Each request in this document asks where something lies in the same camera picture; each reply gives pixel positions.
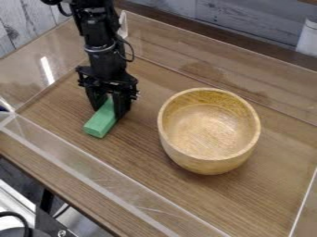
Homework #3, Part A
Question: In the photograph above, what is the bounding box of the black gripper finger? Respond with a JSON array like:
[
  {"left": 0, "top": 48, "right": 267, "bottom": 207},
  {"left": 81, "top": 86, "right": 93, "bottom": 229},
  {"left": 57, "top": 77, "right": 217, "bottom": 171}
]
[
  {"left": 85, "top": 86, "right": 108, "bottom": 110},
  {"left": 112, "top": 92, "right": 130, "bottom": 119}
]

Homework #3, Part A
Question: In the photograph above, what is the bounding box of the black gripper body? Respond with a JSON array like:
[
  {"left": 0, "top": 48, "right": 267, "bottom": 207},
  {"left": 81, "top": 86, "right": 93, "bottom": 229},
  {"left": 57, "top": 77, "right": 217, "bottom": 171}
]
[{"left": 74, "top": 45, "right": 137, "bottom": 100}]

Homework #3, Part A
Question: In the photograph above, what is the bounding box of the green rectangular block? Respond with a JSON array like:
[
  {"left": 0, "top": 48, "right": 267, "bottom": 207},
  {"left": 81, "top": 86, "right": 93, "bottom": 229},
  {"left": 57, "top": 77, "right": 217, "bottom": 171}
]
[{"left": 82, "top": 98, "right": 116, "bottom": 139}]

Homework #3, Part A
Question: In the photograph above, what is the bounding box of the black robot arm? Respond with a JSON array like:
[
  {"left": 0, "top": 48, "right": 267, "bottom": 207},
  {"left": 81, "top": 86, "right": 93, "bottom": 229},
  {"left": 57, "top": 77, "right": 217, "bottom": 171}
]
[{"left": 40, "top": 0, "right": 139, "bottom": 119}]

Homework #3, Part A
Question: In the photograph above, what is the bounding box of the light wooden bowl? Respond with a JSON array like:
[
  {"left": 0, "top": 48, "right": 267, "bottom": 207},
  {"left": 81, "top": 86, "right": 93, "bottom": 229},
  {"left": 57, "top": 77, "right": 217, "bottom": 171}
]
[{"left": 157, "top": 88, "right": 260, "bottom": 175}]

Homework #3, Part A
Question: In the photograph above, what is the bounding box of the black metal table leg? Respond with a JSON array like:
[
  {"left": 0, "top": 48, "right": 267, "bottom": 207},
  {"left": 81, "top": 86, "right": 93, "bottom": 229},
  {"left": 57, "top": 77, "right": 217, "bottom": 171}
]
[{"left": 40, "top": 189, "right": 54, "bottom": 213}]

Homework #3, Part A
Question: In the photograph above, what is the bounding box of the white cylinder container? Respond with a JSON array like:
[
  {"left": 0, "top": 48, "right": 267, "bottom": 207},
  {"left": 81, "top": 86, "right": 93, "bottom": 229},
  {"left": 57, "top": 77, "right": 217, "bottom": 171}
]
[{"left": 295, "top": 17, "right": 317, "bottom": 57}]

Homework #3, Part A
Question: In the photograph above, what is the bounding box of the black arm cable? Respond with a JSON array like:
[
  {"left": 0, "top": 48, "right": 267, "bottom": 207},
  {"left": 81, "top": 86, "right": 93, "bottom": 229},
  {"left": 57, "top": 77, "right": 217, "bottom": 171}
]
[{"left": 114, "top": 35, "right": 136, "bottom": 63}]

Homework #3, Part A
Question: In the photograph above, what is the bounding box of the clear acrylic corner bracket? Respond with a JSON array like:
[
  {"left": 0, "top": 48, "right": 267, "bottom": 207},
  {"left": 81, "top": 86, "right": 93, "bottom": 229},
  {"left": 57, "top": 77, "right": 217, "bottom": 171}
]
[{"left": 117, "top": 10, "right": 128, "bottom": 39}]

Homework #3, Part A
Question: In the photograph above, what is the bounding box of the clear acrylic tray wall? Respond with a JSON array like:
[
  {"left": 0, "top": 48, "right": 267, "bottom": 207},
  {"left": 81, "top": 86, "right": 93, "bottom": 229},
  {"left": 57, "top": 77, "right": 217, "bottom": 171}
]
[{"left": 0, "top": 14, "right": 317, "bottom": 237}]

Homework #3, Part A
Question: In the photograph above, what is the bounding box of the black cable loop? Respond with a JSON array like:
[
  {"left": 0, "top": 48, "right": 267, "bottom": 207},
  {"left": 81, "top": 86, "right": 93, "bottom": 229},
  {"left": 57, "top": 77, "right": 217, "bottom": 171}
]
[{"left": 0, "top": 211, "right": 33, "bottom": 237}]

